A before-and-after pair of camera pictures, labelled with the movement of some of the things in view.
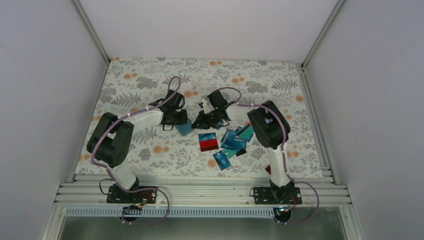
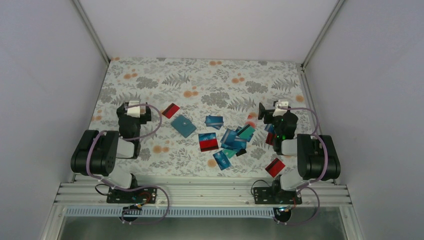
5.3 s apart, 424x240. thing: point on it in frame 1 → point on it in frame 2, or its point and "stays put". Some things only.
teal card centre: [229, 153] stays put
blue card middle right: [229, 141] stays put
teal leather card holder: [184, 129] stays put
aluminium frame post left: [91, 30] stays put
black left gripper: [182, 121] → [146, 117]
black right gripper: [203, 124] → [262, 112]
